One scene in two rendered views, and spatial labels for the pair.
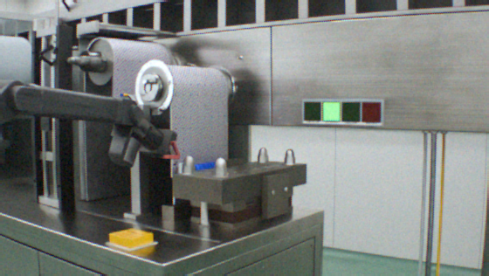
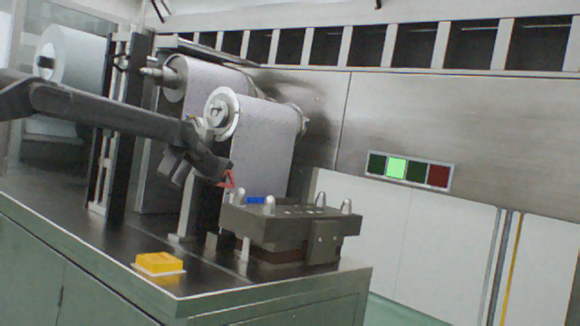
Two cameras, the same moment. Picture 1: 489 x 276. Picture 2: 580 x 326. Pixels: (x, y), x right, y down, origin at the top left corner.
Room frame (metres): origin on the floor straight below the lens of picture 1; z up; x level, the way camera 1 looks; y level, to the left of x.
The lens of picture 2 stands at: (0.12, -0.08, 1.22)
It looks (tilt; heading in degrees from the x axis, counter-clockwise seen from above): 3 degrees down; 6
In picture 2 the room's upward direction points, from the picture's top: 9 degrees clockwise
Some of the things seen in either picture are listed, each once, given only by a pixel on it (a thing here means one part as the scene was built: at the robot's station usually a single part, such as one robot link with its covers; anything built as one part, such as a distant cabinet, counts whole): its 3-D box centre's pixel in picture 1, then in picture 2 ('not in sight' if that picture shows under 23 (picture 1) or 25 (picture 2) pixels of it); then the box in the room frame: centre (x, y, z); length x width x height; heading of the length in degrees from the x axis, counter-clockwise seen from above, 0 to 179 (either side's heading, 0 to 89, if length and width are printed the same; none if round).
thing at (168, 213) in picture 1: (203, 204); (251, 238); (1.43, 0.12, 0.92); 0.28 x 0.04 x 0.04; 144
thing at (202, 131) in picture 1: (201, 140); (260, 173); (1.42, 0.12, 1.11); 0.23 x 0.01 x 0.18; 144
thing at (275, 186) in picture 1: (276, 195); (323, 242); (1.35, -0.08, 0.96); 0.10 x 0.03 x 0.11; 144
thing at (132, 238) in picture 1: (131, 238); (159, 263); (1.08, 0.25, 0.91); 0.07 x 0.07 x 0.02; 54
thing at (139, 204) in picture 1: (135, 162); (190, 184); (1.35, 0.29, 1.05); 0.06 x 0.05 x 0.31; 144
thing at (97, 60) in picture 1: (92, 61); (167, 77); (1.50, 0.45, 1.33); 0.06 x 0.06 x 0.06; 54
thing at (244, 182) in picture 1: (244, 179); (295, 220); (1.39, 0.00, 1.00); 0.40 x 0.16 x 0.06; 144
